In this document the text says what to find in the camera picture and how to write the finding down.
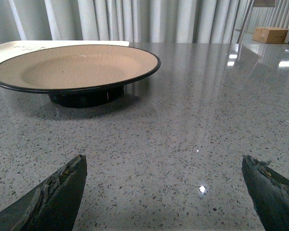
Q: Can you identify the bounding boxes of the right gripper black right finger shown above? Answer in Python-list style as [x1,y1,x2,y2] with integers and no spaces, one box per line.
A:
[241,155,289,231]

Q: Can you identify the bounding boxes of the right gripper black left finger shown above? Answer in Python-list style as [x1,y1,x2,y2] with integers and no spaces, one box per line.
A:
[0,155,87,231]

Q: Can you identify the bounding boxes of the beige plate black rim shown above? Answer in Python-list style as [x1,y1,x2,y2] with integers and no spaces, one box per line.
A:
[0,45,161,108]

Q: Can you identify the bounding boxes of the white plastic tray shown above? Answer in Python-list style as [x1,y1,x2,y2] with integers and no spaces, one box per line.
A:
[0,40,130,63]

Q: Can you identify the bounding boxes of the cardboard box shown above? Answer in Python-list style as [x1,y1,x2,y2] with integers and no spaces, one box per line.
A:
[252,27,289,44]

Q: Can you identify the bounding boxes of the metal stand leg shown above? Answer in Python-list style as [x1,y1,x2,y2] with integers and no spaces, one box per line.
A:
[237,0,254,44]

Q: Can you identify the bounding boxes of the grey pleated curtain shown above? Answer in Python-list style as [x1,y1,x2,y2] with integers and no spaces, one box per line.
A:
[0,0,289,44]

